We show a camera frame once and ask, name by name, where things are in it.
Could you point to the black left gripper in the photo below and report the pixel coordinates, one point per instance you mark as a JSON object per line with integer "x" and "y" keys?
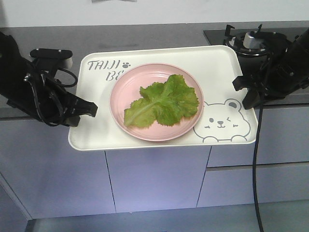
{"x": 40, "y": 95}

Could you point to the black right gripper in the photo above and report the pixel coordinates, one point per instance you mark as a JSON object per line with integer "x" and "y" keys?
{"x": 277, "y": 79}

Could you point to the pink round plate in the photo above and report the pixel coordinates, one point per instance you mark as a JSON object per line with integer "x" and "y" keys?
{"x": 127, "y": 89}

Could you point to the cream bear serving tray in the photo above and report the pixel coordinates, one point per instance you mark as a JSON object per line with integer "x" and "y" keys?
{"x": 223, "y": 121}

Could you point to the green lettuce leaf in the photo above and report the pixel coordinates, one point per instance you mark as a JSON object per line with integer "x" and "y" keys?
{"x": 165, "y": 103}

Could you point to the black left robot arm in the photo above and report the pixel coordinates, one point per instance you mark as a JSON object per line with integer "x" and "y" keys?
{"x": 10, "y": 55}

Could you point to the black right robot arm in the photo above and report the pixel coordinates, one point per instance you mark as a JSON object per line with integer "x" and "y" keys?
{"x": 285, "y": 70}

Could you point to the black gas stove top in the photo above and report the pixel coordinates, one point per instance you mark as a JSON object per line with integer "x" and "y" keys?
{"x": 252, "y": 60}

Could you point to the grey upper drawer front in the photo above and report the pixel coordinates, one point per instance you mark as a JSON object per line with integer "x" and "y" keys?
{"x": 284, "y": 138}

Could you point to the grey drawer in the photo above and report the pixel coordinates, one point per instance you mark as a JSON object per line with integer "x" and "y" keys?
{"x": 275, "y": 183}
{"x": 284, "y": 138}

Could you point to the grey cabinet door far left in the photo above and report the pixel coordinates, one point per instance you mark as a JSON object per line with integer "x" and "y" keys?
{"x": 46, "y": 177}

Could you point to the grey cabinet door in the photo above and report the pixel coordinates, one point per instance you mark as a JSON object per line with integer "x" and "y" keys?
{"x": 46, "y": 177}
{"x": 157, "y": 178}

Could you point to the grey lower cabinet door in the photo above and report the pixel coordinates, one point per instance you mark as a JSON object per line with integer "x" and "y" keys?
{"x": 157, "y": 178}

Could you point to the grey lower drawer front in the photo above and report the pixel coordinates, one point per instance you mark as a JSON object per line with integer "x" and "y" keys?
{"x": 275, "y": 183}

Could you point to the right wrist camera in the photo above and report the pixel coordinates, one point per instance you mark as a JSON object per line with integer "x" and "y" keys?
{"x": 255, "y": 39}

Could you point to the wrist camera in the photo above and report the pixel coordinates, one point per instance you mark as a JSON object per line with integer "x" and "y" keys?
{"x": 46, "y": 59}
{"x": 255, "y": 39}

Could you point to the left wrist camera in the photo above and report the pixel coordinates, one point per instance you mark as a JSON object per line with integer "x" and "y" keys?
{"x": 46, "y": 59}

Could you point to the white paper sheet on wall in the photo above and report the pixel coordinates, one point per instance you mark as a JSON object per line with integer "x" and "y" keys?
{"x": 113, "y": 0}

